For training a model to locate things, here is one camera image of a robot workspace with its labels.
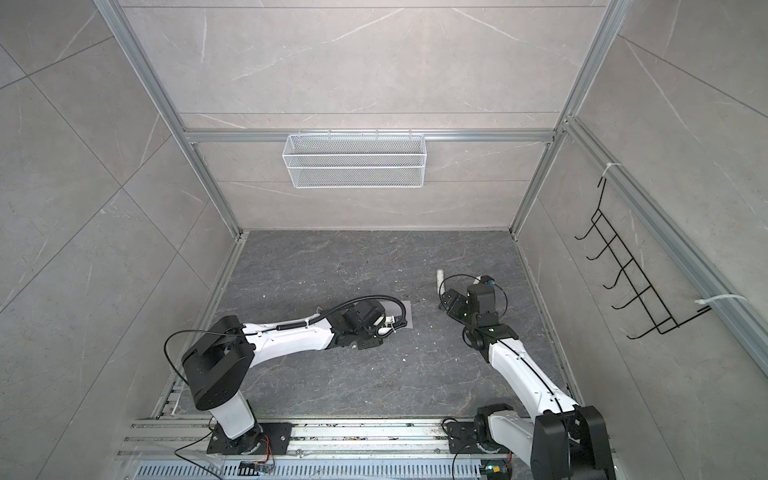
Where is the white glue stick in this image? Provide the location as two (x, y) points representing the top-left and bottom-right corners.
(436, 269), (445, 295)

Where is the grey purple envelope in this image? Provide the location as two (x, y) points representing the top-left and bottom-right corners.
(383, 299), (414, 330)

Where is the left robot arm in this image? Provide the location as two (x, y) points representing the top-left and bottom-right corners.
(175, 295), (408, 441)

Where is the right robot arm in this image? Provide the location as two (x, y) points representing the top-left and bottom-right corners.
(440, 283), (616, 479)

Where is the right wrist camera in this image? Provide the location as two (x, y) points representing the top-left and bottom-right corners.
(467, 275), (499, 327)

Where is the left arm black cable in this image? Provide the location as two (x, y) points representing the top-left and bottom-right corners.
(305, 295), (409, 328)

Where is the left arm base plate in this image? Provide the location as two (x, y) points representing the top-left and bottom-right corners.
(206, 422), (293, 456)

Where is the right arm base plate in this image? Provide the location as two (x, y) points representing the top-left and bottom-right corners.
(441, 418), (480, 454)

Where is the black wire hook rack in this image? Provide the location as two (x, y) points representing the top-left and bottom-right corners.
(574, 178), (713, 340)

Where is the aluminium rail frame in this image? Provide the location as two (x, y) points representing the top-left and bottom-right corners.
(116, 418), (619, 460)

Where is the white vented cable duct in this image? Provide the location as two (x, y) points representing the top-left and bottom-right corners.
(133, 459), (483, 479)

